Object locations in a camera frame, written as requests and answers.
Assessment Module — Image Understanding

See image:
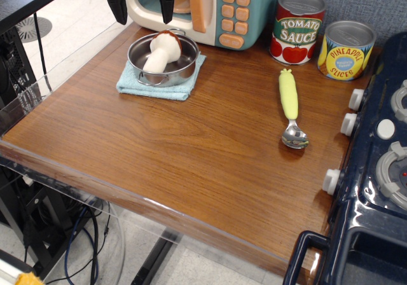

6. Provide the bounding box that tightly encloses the yellow handled metal spoon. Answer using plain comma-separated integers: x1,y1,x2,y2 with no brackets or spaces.
279,69,309,149

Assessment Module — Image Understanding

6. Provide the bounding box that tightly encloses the plush white mushroom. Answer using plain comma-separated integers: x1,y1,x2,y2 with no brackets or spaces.
142,31,182,73

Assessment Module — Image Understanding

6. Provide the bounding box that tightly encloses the small steel pot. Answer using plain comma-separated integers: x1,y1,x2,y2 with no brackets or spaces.
127,29,200,87

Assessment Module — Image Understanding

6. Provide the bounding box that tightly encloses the light blue folded cloth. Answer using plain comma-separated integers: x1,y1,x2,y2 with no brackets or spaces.
116,53,206,101

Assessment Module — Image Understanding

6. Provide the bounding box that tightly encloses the teal toy microwave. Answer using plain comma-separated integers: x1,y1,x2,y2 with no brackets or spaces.
126,0,277,50

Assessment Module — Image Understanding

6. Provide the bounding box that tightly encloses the tomato sauce can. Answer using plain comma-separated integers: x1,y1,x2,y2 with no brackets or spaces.
270,0,327,65

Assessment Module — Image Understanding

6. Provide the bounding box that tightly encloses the pineapple slices can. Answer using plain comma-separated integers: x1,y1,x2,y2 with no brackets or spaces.
317,20,376,81

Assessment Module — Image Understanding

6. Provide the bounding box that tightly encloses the clear acrylic table guard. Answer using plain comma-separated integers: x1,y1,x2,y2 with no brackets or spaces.
1,25,326,267

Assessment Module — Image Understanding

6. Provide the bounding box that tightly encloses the black table leg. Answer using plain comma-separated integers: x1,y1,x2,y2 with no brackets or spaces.
130,228,179,285

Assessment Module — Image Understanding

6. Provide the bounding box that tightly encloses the dark blue toy stove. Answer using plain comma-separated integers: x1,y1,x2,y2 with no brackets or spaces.
284,32,406,284

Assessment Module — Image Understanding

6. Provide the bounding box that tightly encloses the black floor cable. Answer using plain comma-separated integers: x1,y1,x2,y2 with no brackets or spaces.
46,202,111,285

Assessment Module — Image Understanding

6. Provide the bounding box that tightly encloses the blue floor cable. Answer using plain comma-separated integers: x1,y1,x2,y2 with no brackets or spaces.
64,207,99,285

